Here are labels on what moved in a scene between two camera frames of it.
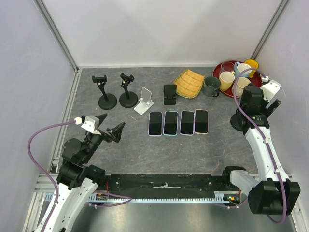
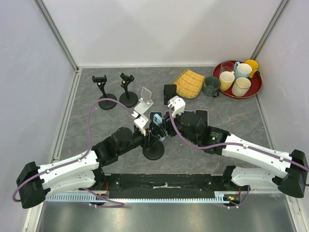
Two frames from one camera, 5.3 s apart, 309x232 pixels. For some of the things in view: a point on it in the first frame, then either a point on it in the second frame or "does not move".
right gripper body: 262,109 to 190,137
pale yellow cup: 226,80 does not move
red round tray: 256,79 does not move
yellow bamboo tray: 188,84 does not move
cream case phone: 201,122 does not move
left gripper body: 96,139 to 147,139
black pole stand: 238,123 to 153,151
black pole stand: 106,102 does not move
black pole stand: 128,99 does not move
